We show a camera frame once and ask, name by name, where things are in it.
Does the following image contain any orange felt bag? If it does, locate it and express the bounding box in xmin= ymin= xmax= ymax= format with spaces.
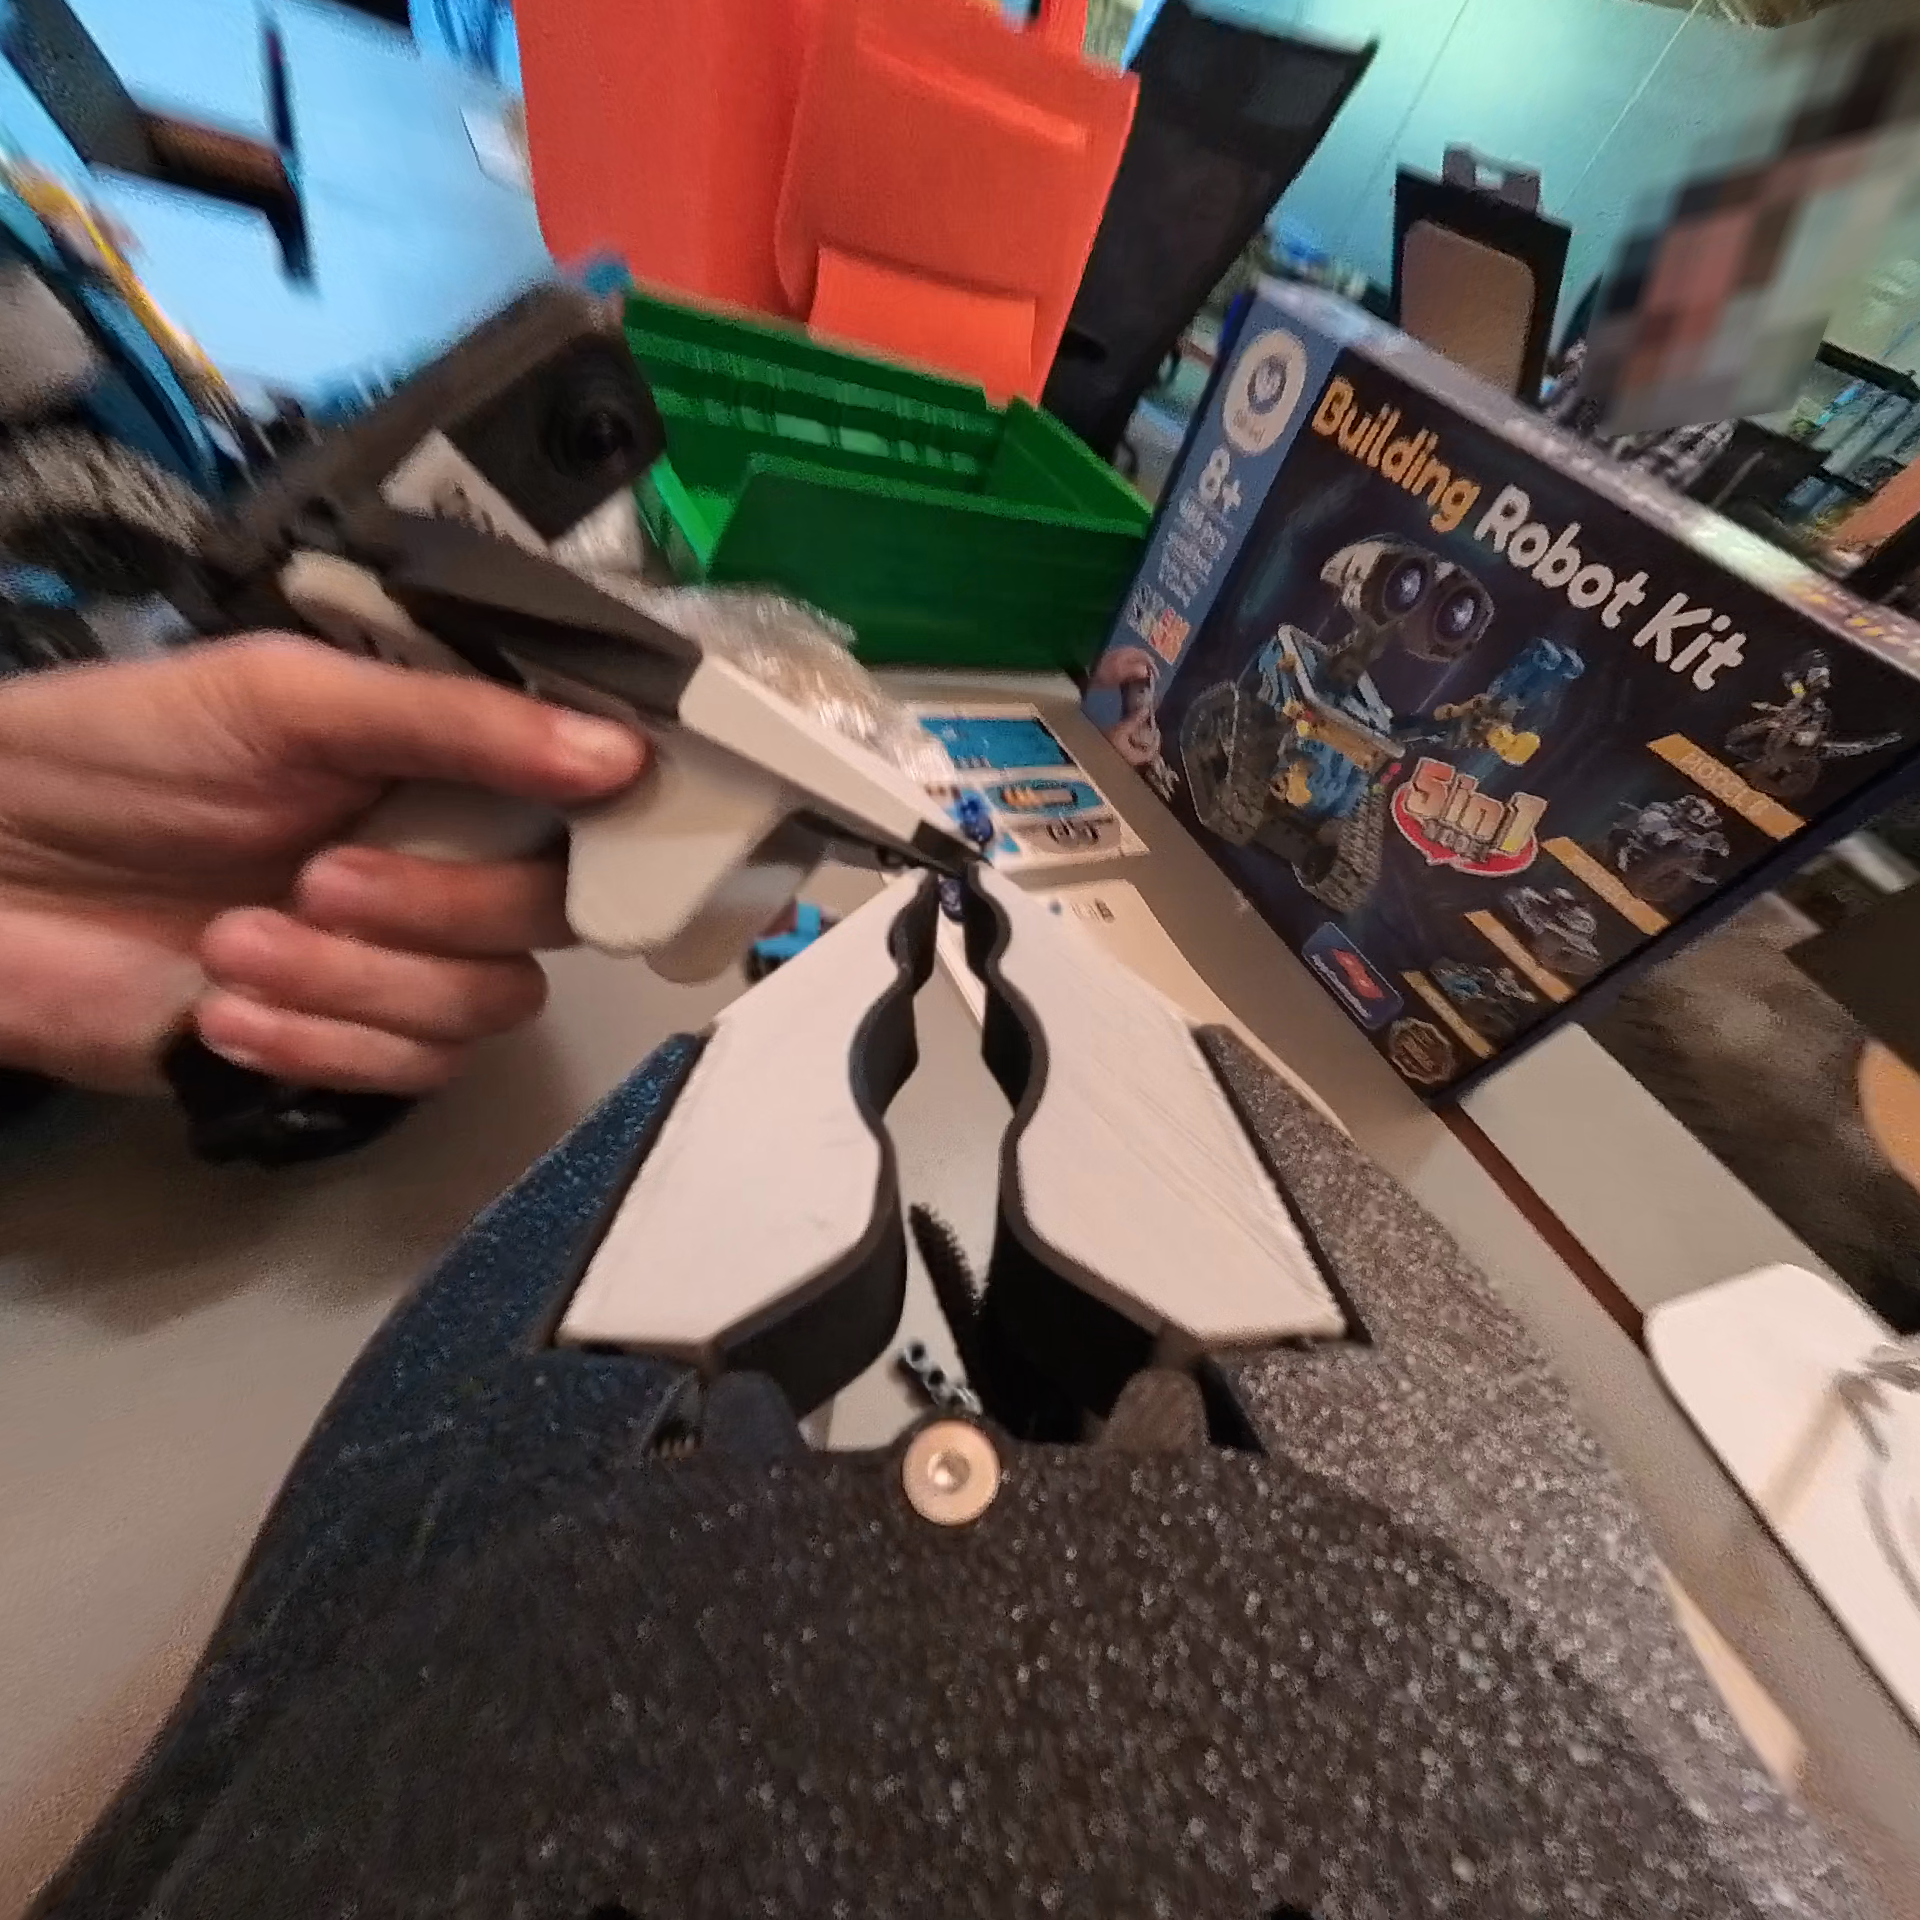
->
xmin=509 ymin=0 xmax=1142 ymax=423

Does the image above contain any open instruction booklet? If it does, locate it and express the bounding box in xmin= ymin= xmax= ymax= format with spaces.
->
xmin=990 ymin=873 xmax=1261 ymax=1051

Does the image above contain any person's left hand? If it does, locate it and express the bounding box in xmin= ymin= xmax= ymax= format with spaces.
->
xmin=0 ymin=631 xmax=654 ymax=1105

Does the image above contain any bubble wrap bag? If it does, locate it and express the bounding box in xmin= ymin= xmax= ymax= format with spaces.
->
xmin=638 ymin=577 xmax=909 ymax=768

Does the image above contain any blue sticker sheet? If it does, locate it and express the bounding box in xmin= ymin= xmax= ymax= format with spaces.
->
xmin=900 ymin=698 xmax=1149 ymax=873

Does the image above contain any dark blue robot kit box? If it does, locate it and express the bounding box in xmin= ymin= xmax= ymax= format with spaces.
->
xmin=1087 ymin=287 xmax=1920 ymax=1105

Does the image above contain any black office chair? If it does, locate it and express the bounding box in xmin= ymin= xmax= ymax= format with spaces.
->
xmin=1041 ymin=0 xmax=1377 ymax=459

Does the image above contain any black framed brown board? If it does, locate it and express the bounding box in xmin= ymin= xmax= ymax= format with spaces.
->
xmin=1386 ymin=146 xmax=1574 ymax=409

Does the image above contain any green plastic bin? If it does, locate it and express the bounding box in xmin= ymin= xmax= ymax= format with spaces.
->
xmin=621 ymin=293 xmax=1154 ymax=677

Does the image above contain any grey desk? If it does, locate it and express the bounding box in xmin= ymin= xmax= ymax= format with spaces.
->
xmin=0 ymin=661 xmax=1920 ymax=1920

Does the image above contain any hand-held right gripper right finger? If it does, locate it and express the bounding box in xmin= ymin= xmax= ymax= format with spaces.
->
xmin=959 ymin=867 xmax=1349 ymax=1419

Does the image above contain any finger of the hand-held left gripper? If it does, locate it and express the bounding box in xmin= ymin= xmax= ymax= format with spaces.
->
xmin=679 ymin=648 xmax=994 ymax=885

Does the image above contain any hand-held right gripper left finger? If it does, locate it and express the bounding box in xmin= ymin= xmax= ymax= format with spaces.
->
xmin=554 ymin=873 xmax=938 ymax=1419

